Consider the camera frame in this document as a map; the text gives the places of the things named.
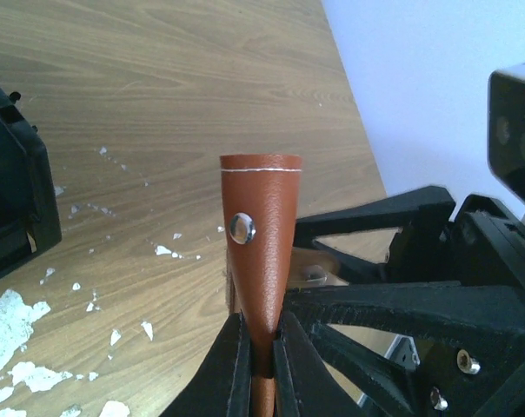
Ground black bin with teal cards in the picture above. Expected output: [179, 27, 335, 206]
[0, 87, 62, 279]

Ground brown leather card holder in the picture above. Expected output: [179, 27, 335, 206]
[218, 153, 340, 417]

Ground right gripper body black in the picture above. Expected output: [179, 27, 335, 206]
[314, 193, 525, 417]

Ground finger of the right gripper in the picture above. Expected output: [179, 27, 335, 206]
[284, 282, 525, 343]
[294, 186, 455, 282]

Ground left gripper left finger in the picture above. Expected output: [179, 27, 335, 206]
[162, 314, 251, 417]

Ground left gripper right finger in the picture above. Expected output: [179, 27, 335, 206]
[273, 312, 365, 417]

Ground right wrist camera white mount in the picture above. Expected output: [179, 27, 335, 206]
[488, 63, 525, 203]

